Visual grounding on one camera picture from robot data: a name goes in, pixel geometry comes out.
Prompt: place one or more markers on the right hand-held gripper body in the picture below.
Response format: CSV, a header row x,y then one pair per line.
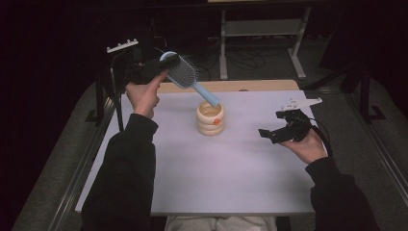
x,y
296,126

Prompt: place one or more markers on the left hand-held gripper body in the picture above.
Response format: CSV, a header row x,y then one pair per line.
x,y
144,70

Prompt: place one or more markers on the blue hairbrush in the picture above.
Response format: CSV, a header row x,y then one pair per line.
x,y
186,75

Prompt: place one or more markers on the cream ringed cup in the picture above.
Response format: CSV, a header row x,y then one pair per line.
x,y
210,123

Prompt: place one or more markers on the person's right hand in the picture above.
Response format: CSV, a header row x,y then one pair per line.
x,y
308,149

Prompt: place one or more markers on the person's left hand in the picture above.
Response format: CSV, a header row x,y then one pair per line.
x,y
144,96

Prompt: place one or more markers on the wooden table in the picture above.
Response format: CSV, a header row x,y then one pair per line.
x,y
256,86

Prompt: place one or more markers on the black metal stand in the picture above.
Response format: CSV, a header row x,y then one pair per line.
x,y
101,99
365,96

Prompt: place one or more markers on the pale lilac table sheet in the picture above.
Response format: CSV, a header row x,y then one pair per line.
x,y
224,173

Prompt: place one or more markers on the person's legs in light trousers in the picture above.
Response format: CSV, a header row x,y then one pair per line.
x,y
221,224

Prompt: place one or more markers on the white metal desk frame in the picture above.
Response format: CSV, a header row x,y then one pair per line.
x,y
263,27

